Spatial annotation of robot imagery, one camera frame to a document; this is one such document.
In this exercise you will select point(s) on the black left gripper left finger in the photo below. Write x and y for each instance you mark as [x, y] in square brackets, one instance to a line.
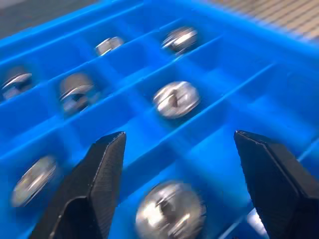
[84, 199]

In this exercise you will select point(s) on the blue plastic compartment tray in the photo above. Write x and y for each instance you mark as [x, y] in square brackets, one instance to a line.
[224, 104]

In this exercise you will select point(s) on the shiny metal roller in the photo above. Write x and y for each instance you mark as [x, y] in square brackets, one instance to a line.
[33, 180]
[109, 45]
[180, 39]
[176, 99]
[15, 82]
[169, 211]
[76, 92]

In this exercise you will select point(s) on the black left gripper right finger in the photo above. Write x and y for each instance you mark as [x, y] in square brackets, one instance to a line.
[281, 194]

